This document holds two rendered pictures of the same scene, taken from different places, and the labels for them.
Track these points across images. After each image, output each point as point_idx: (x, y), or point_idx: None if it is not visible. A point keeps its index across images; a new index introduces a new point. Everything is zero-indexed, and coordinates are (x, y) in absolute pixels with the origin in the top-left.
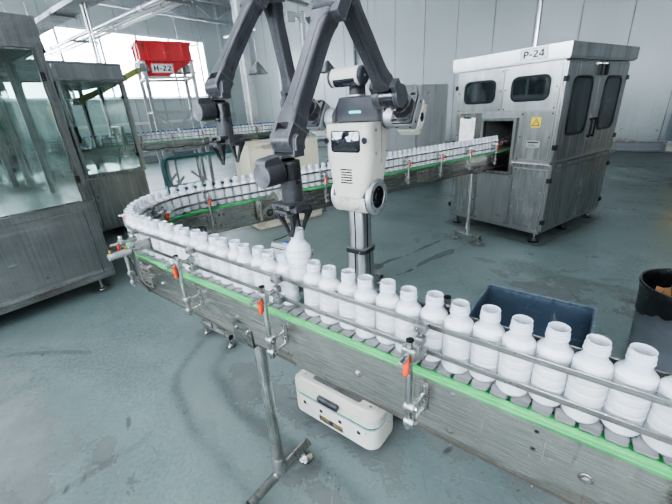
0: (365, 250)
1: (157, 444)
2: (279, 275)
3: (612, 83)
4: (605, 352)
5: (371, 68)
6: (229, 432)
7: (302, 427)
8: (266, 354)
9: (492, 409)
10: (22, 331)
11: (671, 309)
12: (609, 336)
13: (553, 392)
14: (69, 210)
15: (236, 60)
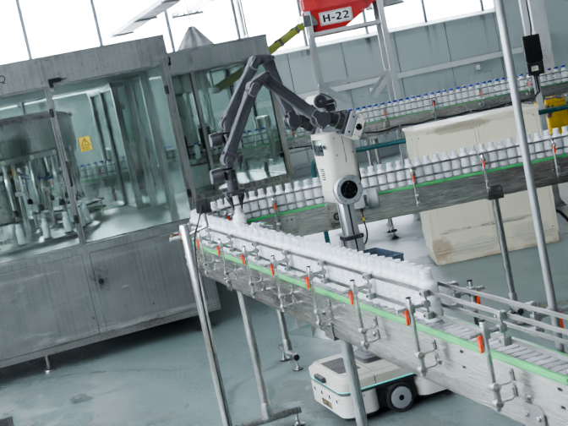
0: (347, 237)
1: (200, 415)
2: (231, 234)
3: None
4: (279, 237)
5: (295, 107)
6: (254, 412)
7: (311, 413)
8: (247, 303)
9: (270, 276)
10: (127, 357)
11: None
12: None
13: None
14: (178, 227)
15: (237, 106)
